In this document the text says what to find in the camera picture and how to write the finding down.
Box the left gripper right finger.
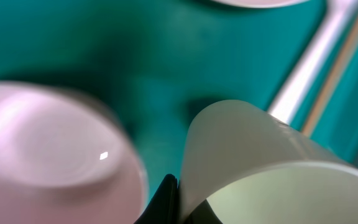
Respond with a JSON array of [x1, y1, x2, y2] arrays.
[[185, 200, 223, 224]]

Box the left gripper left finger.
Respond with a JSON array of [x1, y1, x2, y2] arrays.
[[135, 174, 179, 224]]

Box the teal serving tray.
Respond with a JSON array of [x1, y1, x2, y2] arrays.
[[0, 0, 358, 203]]

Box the pink bowl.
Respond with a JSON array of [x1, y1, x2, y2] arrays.
[[0, 82, 148, 224]]

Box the white round plate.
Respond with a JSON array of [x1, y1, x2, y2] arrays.
[[213, 0, 307, 8]]

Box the wooden chopstick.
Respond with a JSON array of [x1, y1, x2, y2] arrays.
[[301, 15, 358, 137]]

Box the white plastic fork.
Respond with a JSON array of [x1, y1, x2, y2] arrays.
[[267, 0, 358, 124]]

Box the white cup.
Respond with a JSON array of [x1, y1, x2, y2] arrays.
[[179, 100, 358, 223]]

